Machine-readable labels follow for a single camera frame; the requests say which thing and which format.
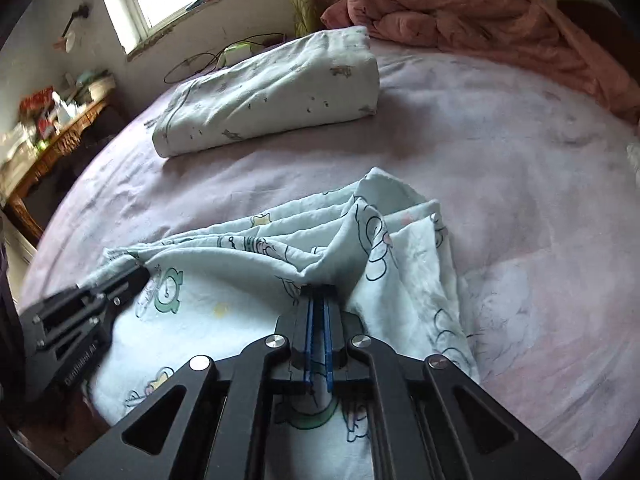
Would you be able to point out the green and white box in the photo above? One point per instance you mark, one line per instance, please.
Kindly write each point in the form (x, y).
(237, 52)

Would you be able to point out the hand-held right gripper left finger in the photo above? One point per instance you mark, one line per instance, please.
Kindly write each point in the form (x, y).
(310, 340)

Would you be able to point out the dark wooden headboard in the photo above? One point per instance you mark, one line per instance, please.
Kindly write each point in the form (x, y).
(585, 10)

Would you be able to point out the small green toy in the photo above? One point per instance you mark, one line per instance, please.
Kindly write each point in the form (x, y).
(40, 145)

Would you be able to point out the flat blue item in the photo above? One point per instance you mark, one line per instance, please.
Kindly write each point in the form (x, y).
(197, 4)

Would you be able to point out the stack of books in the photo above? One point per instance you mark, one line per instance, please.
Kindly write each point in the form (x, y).
(95, 82)

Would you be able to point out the white cartoon print pants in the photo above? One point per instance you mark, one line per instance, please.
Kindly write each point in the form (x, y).
(240, 280)

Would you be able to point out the folded white printed cloth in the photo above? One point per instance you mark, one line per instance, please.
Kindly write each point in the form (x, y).
(270, 90)

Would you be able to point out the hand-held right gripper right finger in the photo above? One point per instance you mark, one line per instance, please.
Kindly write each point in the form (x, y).
(326, 340)

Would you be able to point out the red packet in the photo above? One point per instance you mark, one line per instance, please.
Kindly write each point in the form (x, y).
(35, 102)

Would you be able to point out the carved wooden desk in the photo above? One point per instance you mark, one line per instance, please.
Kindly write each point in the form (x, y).
(60, 140)

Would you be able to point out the bed with pink sheet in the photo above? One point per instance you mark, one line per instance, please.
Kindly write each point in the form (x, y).
(500, 170)

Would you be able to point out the wall lamp with pink shade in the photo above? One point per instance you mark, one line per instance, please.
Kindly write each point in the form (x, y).
(67, 40)

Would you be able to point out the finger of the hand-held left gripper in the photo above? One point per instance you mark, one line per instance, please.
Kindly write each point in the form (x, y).
(100, 287)
(95, 317)

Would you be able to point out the pink quilt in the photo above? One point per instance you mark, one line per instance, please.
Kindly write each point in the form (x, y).
(475, 15)

